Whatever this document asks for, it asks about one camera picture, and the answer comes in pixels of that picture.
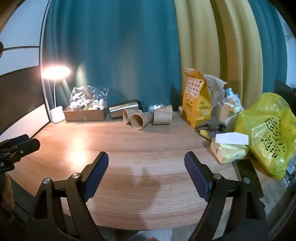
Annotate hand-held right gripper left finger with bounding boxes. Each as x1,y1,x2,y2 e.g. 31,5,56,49
24,151,110,241

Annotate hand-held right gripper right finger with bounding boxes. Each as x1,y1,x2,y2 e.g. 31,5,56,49
184,151,270,241

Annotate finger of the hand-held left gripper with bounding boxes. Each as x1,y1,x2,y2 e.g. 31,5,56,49
0,138,41,164
0,134,30,147

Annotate brown paper cup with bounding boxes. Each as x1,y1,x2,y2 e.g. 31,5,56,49
130,112,154,130
122,108,143,125
151,108,173,126

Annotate stainless steel cup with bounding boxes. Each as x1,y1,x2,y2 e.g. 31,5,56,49
109,100,140,120

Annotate yellow tissue pack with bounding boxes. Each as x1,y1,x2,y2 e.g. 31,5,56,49
210,133,250,164

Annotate white desk lamp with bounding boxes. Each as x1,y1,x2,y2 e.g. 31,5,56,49
43,66,71,124

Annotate grey cloth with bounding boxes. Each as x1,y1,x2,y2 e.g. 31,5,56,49
195,119,227,134

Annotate brown cardboard box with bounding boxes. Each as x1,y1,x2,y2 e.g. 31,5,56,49
63,106,109,122

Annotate white woven basket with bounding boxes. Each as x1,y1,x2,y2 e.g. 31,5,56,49
216,102,244,131

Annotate yellow paper bag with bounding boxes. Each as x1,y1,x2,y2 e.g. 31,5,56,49
182,68,212,129

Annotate clear bag of small toys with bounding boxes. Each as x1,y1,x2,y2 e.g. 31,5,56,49
70,86,109,111

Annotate clear plastic container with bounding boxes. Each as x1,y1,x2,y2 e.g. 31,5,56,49
146,103,166,113

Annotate yellow plastic bag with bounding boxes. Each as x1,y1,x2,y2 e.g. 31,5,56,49
234,92,296,181

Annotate packets in basket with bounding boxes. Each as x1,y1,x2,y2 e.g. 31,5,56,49
221,88,242,110

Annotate white paper bag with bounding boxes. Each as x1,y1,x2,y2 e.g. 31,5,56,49
203,74,228,105

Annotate teal curtain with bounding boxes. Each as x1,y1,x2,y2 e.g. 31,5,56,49
43,0,184,114

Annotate yellow curtain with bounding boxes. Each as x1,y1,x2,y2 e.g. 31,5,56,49
173,0,264,110

